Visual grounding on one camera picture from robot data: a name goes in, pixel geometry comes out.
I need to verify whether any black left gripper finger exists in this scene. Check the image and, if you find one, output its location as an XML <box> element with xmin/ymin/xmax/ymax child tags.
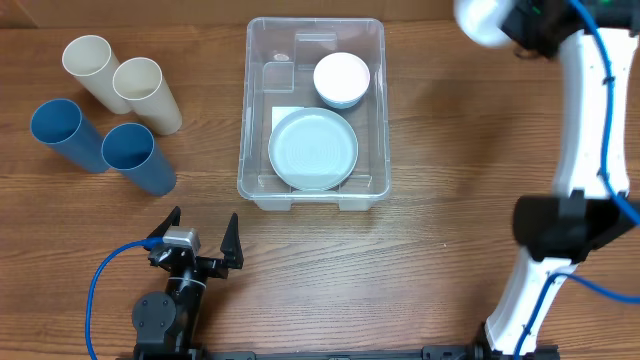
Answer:
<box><xmin>220</xmin><ymin>213</ymin><xmax>244</xmax><ymax>269</ymax></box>
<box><xmin>148</xmin><ymin>206</ymin><xmax>181</xmax><ymax>238</ymax></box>

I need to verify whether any grey bowl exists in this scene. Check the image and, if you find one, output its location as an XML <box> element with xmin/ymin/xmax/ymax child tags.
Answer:
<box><xmin>454</xmin><ymin>0</ymin><xmax>514</xmax><ymax>48</ymax></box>

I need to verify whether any dark blue cup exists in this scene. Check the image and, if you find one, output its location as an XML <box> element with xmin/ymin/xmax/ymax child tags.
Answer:
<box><xmin>101</xmin><ymin>123</ymin><xmax>177</xmax><ymax>196</ymax></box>
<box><xmin>30</xmin><ymin>98</ymin><xmax>109</xmax><ymax>173</ymax></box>

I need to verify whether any grey plate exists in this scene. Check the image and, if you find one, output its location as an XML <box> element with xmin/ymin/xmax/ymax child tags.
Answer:
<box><xmin>268</xmin><ymin>107</ymin><xmax>359</xmax><ymax>191</ymax></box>

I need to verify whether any beige cup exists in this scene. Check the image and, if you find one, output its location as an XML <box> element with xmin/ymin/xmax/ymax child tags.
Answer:
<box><xmin>62</xmin><ymin>35</ymin><xmax>131</xmax><ymax>115</ymax></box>
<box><xmin>112</xmin><ymin>57</ymin><xmax>182</xmax><ymax>136</ymax></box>

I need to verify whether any light blue bowl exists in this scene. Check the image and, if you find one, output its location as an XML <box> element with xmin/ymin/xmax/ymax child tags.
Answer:
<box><xmin>321</xmin><ymin>96</ymin><xmax>361</xmax><ymax>110</ymax></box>

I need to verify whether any pink bowl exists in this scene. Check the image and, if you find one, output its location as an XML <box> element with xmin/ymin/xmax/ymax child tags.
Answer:
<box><xmin>313</xmin><ymin>52</ymin><xmax>371</xmax><ymax>101</ymax></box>

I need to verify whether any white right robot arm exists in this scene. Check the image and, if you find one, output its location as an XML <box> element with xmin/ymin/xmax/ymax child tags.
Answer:
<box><xmin>456</xmin><ymin>1</ymin><xmax>639</xmax><ymax>359</ymax></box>

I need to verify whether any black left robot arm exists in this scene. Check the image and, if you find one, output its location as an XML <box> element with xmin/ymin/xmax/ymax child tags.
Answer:
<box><xmin>132</xmin><ymin>207</ymin><xmax>244</xmax><ymax>359</ymax></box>

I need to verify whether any clear plastic storage bin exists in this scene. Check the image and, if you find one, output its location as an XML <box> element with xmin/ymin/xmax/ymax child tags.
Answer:
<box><xmin>237</xmin><ymin>17</ymin><xmax>391</xmax><ymax>211</ymax></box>

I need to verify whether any blue left cable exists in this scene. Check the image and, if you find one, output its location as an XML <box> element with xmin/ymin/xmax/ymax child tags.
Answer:
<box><xmin>84</xmin><ymin>237</ymin><xmax>166</xmax><ymax>360</ymax></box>

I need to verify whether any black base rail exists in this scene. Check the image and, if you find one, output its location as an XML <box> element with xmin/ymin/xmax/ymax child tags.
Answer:
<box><xmin>206</xmin><ymin>344</ymin><xmax>513</xmax><ymax>360</ymax></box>

